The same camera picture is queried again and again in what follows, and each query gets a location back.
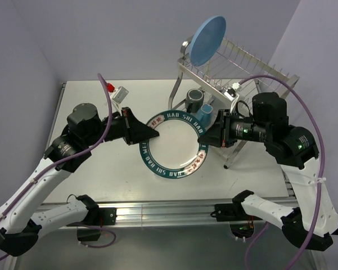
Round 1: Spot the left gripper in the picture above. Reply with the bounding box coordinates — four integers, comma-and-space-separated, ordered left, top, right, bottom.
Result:
83, 107, 159, 146

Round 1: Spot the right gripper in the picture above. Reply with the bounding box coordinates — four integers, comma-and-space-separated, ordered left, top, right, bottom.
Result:
197, 107, 269, 146

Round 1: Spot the teal mug white inside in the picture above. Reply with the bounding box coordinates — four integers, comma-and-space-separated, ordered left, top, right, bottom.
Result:
196, 104, 213, 126

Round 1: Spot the grey blue plastic cup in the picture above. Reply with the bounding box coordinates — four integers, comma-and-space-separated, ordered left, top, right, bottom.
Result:
207, 95, 223, 110

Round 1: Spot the white plate green rim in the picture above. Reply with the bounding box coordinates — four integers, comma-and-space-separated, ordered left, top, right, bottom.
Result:
139, 110, 209, 179

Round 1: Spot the black mug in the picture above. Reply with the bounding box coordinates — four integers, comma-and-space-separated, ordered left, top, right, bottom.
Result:
185, 89, 204, 113

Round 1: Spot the stainless steel dish rack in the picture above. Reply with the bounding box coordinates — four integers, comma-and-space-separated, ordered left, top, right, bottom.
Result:
168, 36, 300, 169

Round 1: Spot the blue plastic plate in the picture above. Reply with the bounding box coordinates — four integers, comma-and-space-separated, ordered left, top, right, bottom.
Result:
188, 16, 227, 67

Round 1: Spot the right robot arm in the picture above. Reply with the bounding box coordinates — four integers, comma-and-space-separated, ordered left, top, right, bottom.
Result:
198, 92, 324, 248

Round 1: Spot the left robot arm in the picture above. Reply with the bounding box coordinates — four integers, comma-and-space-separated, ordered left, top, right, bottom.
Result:
0, 103, 159, 257

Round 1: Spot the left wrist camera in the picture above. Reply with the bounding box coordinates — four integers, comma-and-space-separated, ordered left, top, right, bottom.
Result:
106, 83, 129, 111

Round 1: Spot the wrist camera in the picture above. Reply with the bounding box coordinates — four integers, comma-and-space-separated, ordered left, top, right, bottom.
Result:
106, 83, 129, 111
223, 82, 241, 113

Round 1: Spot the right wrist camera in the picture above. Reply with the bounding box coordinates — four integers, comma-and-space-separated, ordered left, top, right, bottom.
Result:
223, 82, 241, 113

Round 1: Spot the aluminium mounting rail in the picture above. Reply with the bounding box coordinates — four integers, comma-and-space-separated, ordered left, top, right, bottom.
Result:
30, 196, 312, 232

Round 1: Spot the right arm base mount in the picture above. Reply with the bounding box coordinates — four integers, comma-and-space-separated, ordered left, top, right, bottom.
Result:
210, 203, 260, 242

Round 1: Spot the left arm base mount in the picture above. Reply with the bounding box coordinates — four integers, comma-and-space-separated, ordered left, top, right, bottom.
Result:
76, 208, 117, 248

